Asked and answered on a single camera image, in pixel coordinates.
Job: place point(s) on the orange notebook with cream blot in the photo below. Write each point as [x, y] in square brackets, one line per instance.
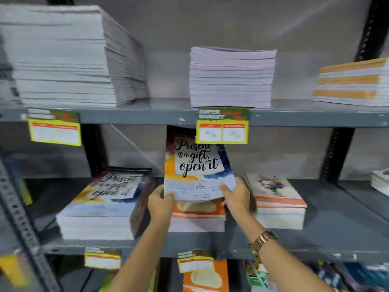
[209, 279]

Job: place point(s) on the stack of script cover books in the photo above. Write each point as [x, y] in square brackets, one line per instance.
[100, 206]

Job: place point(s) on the small yellow price label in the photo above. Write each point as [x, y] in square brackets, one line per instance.
[196, 262]
[102, 259]

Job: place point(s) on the script print notebook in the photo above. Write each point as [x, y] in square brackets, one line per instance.
[199, 176]

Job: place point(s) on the grey perforated rack upright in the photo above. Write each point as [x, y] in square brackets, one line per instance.
[21, 221]

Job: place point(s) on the person's left forearm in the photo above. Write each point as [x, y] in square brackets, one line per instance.
[139, 258]

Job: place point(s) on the stack of orange spine notebooks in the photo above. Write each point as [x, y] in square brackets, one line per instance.
[352, 83]

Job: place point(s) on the person's right hand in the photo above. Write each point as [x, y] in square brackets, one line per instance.
[240, 202]

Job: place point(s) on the person's left thumb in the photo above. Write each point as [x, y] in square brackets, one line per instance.
[169, 196]

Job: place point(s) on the person's left hand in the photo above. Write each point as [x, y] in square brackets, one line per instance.
[159, 206]

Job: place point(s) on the yellow green price label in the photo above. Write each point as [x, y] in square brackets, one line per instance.
[54, 129]
[222, 127]

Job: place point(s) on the stack of flower print notebooks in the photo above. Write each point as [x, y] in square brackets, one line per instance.
[278, 200]

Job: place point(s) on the black perforated rack upright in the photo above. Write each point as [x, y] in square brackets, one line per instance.
[94, 148]
[367, 33]

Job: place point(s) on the grey metal shelf board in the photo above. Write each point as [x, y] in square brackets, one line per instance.
[331, 221]
[304, 115]

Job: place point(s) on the stack of orange cover notebooks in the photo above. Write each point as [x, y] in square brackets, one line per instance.
[197, 217]

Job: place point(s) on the pile of colourful notebooks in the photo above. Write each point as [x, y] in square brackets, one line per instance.
[355, 276]

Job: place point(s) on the tall stack of grey notebooks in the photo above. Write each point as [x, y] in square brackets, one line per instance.
[67, 57]

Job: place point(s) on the yellow packet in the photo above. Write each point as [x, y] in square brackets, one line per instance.
[12, 270]

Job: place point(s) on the stack of pale pink notebooks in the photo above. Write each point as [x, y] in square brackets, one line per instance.
[231, 77]

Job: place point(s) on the gold metal wristwatch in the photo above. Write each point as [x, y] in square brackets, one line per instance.
[263, 241]

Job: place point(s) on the person's right thumb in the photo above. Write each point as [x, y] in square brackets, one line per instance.
[225, 190]

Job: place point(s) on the green print notebook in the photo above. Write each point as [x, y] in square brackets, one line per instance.
[256, 278]

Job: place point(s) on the stack of white books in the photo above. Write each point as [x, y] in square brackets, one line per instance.
[381, 180]

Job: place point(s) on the person's right forearm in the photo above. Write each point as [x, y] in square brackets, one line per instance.
[282, 264]

